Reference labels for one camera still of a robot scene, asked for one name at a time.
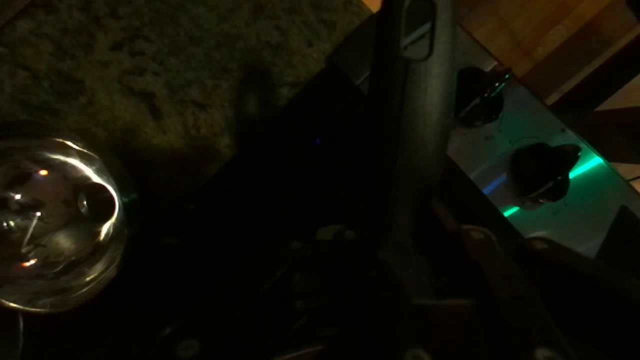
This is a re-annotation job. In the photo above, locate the black gas stove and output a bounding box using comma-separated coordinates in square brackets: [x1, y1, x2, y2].
[133, 0, 640, 360]

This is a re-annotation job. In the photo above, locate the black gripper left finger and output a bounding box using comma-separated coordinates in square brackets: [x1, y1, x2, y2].
[158, 221, 376, 360]

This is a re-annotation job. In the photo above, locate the metal pot with lid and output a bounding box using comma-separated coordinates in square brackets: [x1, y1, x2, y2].
[0, 135, 131, 315]

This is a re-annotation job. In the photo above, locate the black stove knob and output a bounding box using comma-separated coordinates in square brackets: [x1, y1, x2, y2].
[508, 137, 584, 210]
[454, 64, 514, 128]

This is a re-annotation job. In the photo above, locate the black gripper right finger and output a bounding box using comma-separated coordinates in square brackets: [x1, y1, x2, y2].
[432, 201, 576, 360]

